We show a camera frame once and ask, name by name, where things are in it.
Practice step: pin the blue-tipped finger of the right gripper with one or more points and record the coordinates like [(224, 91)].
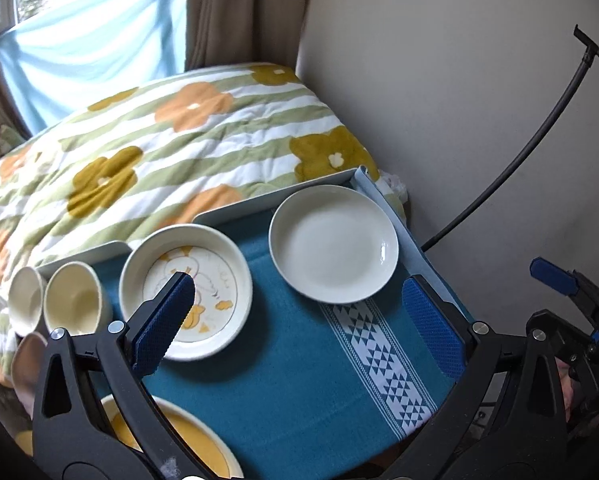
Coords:
[(554, 277)]

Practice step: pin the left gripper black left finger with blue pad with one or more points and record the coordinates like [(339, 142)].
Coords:
[(72, 436)]

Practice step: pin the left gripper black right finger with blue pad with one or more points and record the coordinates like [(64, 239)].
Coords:
[(472, 354)]

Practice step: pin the pink beige bowl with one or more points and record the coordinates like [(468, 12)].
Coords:
[(26, 366)]

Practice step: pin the cream ceramic bowl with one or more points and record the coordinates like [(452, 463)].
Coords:
[(76, 301)]

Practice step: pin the yellow rimmed plate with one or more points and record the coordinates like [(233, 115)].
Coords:
[(200, 438)]

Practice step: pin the white ceramic bowl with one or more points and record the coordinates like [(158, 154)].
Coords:
[(25, 300)]

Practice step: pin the white plain shallow plate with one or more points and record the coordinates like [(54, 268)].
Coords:
[(332, 244)]

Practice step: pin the white duck pattern plate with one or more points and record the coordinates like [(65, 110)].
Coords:
[(201, 283)]

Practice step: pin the teal patterned table cloth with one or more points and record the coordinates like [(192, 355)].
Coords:
[(308, 390)]

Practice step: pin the white tray table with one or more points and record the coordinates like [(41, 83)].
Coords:
[(410, 256)]

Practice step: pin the floral striped quilt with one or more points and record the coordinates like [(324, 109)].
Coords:
[(161, 154)]

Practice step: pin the light blue sheer curtain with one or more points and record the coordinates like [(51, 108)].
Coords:
[(59, 56)]

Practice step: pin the brown curtain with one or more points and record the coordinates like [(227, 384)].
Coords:
[(239, 10)]

